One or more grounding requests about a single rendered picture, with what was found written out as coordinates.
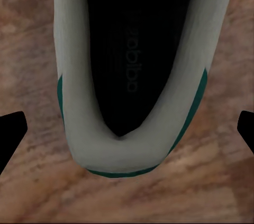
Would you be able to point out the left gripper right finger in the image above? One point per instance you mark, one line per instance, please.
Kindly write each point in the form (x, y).
(246, 128)

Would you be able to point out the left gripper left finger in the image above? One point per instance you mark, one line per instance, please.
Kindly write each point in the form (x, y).
(12, 129)

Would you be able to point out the gym shoe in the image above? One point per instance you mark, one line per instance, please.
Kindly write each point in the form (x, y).
(131, 76)

